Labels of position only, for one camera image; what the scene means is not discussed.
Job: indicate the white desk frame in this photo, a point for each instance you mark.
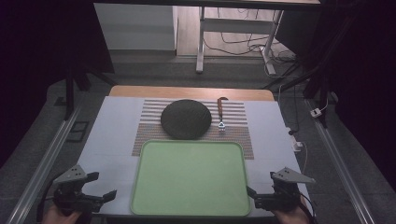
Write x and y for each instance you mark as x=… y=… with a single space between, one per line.
x=236 y=25

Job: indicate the black rectangular floor frame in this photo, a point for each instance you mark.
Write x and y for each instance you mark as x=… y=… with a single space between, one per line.
x=77 y=131

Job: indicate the white table sheet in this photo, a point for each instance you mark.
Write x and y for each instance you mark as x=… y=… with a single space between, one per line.
x=109 y=133

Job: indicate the white cabinet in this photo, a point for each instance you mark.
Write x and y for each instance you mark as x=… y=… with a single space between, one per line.
x=135 y=28

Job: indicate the person's right hand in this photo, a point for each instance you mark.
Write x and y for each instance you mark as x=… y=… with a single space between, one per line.
x=289 y=216

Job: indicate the white power adapter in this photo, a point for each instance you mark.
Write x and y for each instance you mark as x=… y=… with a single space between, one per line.
x=316 y=112

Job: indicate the person's left hand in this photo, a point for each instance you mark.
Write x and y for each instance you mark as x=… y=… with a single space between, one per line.
x=59 y=216

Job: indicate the green plastic tray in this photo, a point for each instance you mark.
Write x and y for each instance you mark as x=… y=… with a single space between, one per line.
x=190 y=178

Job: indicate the striped woven placemat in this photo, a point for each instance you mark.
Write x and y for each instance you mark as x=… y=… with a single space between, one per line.
x=236 y=137

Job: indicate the black stand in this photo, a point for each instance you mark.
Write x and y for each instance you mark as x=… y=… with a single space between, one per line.
x=70 y=93

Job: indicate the metal floor rail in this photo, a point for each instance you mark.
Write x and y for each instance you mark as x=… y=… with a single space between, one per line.
x=342 y=168
x=40 y=168

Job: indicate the dark round plate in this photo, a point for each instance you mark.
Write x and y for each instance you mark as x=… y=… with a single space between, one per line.
x=186 y=118

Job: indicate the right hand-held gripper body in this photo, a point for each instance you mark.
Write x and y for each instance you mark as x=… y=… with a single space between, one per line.
x=281 y=194

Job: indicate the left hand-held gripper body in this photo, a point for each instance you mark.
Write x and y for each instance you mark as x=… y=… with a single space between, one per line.
x=72 y=193

